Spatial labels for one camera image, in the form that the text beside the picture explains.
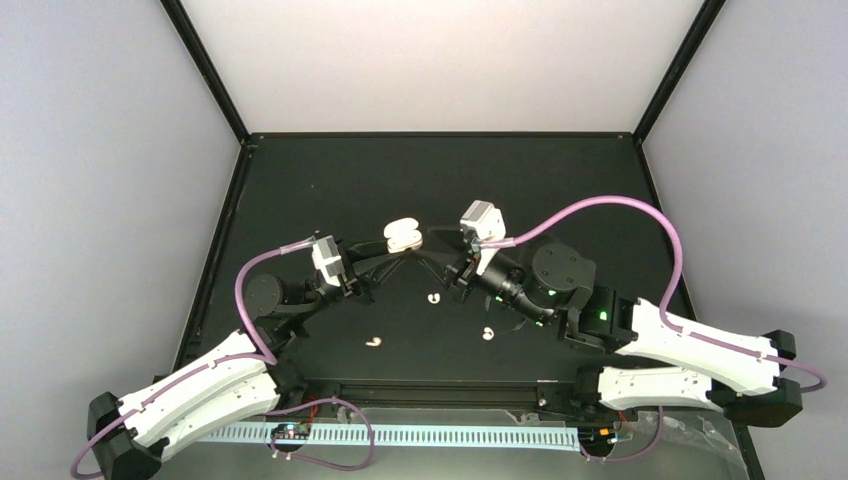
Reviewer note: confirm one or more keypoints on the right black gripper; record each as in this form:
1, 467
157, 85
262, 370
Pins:
448, 264

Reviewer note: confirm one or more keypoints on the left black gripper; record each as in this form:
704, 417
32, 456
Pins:
360, 260

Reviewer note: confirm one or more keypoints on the white square charging case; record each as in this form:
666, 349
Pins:
403, 235

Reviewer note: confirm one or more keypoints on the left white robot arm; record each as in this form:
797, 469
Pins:
245, 375

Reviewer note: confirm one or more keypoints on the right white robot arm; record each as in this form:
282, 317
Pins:
690, 364

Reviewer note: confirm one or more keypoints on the left circuit board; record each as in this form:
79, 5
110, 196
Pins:
291, 432

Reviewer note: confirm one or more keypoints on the circuit board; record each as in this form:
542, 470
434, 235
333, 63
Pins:
603, 436
291, 432

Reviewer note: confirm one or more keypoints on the right circuit board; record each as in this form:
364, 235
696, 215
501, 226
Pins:
603, 436

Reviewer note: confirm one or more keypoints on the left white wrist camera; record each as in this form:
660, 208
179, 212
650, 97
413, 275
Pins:
328, 261

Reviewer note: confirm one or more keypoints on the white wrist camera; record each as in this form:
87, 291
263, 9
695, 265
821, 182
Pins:
328, 261
484, 221

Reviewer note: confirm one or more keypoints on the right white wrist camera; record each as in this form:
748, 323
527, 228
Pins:
484, 221

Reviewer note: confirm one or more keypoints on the black front rail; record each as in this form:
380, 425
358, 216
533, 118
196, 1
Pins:
442, 394

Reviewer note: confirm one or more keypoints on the white slotted cable duct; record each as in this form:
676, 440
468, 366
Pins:
557, 438

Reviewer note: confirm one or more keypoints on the black left frame post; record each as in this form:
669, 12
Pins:
184, 27

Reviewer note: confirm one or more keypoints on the black frame post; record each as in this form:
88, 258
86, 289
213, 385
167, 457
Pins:
695, 35
184, 27

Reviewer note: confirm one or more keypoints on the black right frame post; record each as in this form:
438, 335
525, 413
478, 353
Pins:
695, 35

